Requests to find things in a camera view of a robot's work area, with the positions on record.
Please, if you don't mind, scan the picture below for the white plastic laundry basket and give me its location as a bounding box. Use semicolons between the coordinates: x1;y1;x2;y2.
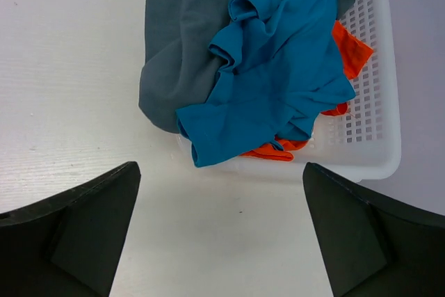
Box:
175;0;402;183

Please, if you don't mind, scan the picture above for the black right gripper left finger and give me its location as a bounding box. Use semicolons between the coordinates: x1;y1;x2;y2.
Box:
1;161;140;296

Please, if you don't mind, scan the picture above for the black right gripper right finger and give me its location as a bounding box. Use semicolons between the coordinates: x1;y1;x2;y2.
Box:
302;163;444;296

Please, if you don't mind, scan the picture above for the teal blue t shirt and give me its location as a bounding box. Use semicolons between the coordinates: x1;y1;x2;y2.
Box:
177;0;355;168

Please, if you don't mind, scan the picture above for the grey t shirt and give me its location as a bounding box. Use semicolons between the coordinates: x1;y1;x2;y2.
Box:
138;0;370;134

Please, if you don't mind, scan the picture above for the orange t shirt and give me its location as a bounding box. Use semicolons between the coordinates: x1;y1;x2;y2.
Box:
241;20;373;161

